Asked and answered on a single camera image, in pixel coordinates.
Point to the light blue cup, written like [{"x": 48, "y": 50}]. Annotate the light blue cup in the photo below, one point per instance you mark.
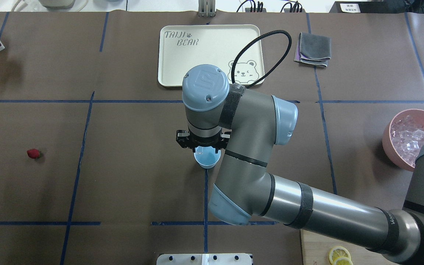
[{"x": 209, "y": 159}]

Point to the red strawberry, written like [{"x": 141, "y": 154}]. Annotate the red strawberry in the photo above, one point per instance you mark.
[{"x": 33, "y": 153}]

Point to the wooden cutting board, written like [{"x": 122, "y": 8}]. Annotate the wooden cutting board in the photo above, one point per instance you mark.
[{"x": 316, "y": 248}]

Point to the clear ice cube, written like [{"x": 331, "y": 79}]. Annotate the clear ice cube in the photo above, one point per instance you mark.
[{"x": 200, "y": 150}]

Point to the cream bear tray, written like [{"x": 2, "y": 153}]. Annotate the cream bear tray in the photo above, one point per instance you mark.
[{"x": 182, "y": 47}]

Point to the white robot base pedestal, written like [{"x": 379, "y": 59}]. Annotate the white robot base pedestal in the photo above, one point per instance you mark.
[{"x": 205, "y": 259}]

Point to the lemon slices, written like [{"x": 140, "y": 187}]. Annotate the lemon slices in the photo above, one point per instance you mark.
[{"x": 339, "y": 255}]

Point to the pink bowl of ice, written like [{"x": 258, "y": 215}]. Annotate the pink bowl of ice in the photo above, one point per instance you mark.
[{"x": 403, "y": 138}]

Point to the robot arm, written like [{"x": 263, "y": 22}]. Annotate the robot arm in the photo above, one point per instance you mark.
[{"x": 223, "y": 114}]

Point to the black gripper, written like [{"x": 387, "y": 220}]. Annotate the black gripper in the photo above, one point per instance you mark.
[{"x": 183, "y": 139}]

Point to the aluminium frame post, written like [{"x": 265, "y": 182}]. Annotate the aluminium frame post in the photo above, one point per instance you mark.
[{"x": 206, "y": 8}]

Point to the grey folded cloth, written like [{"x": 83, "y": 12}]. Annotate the grey folded cloth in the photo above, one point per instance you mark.
[{"x": 314, "y": 50}]

